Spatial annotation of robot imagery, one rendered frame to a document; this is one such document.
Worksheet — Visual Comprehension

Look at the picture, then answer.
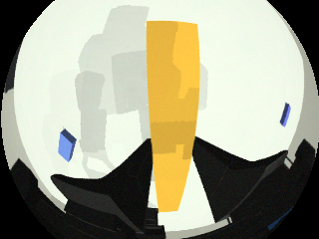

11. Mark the blue rectangular block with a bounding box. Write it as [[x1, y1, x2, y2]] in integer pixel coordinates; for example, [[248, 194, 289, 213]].
[[59, 130, 76, 162], [280, 103, 291, 127]]

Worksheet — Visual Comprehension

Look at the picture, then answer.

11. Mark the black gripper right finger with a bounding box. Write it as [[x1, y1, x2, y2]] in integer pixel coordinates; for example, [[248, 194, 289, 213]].
[[191, 136, 288, 223]]

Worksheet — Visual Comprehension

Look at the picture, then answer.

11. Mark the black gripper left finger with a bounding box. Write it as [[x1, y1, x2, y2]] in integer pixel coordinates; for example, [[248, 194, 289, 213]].
[[51, 138, 153, 234]]

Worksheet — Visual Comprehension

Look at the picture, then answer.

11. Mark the yellow bar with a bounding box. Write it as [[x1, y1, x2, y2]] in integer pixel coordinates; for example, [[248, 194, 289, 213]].
[[147, 21, 200, 212]]

